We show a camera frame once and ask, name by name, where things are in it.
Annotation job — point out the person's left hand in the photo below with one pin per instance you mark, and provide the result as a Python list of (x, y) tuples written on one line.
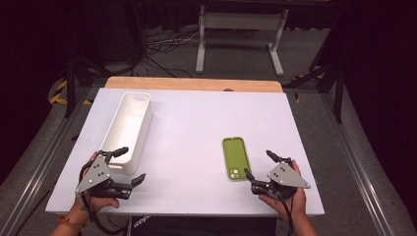
[(95, 203)]

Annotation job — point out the black tripod stand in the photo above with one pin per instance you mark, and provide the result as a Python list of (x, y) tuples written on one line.
[(337, 82), (70, 82)]

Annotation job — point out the aluminium floor rail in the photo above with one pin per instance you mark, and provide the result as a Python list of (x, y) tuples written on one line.
[(360, 164), (36, 170)]

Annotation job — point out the yellow black floor tape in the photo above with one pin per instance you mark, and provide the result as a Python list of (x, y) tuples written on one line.
[(59, 95)]

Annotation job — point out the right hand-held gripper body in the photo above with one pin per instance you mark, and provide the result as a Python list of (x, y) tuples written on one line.
[(286, 177)]

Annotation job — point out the white plastic storage box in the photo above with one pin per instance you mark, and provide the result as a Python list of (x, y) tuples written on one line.
[(128, 131)]

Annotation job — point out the white table board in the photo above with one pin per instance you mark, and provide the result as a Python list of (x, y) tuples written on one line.
[(190, 131)]

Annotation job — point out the person's right hand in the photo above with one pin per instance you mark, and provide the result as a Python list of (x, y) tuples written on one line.
[(299, 203)]

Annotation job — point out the green phone case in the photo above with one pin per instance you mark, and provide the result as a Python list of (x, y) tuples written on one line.
[(235, 159)]

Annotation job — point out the wooden table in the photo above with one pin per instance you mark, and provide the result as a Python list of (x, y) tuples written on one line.
[(193, 84)]

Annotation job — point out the desk with white frame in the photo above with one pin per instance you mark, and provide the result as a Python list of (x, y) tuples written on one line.
[(242, 21)]

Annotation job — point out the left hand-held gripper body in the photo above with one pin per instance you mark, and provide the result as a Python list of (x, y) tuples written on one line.
[(95, 173)]

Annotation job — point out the person's black clothing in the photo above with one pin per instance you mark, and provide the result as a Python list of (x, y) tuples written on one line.
[(203, 226)]

